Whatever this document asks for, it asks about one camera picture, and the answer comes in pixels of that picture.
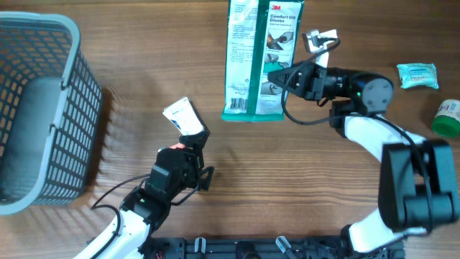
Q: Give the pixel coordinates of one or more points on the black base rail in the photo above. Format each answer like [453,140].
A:
[251,248]

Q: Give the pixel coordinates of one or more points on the grey plastic shopping basket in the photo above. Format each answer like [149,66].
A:
[50,108]

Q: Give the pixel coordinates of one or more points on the light blue wipes packet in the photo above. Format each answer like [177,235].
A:
[418,74]

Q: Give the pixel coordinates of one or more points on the red white small packet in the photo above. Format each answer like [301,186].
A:
[177,146]

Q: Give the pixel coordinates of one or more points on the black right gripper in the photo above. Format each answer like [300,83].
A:
[308,82]

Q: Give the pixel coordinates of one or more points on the white blue small box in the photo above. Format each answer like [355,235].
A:
[183,116]

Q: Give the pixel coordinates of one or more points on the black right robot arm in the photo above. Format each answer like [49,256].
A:
[417,183]

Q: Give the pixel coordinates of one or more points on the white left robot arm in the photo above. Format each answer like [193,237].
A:
[141,212]

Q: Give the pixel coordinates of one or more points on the green 3M gloves package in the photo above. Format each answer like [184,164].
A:
[261,38]

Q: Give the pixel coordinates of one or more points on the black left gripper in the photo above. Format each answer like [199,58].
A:
[191,140]

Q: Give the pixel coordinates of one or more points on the green lid jar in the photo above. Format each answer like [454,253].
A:
[446,121]

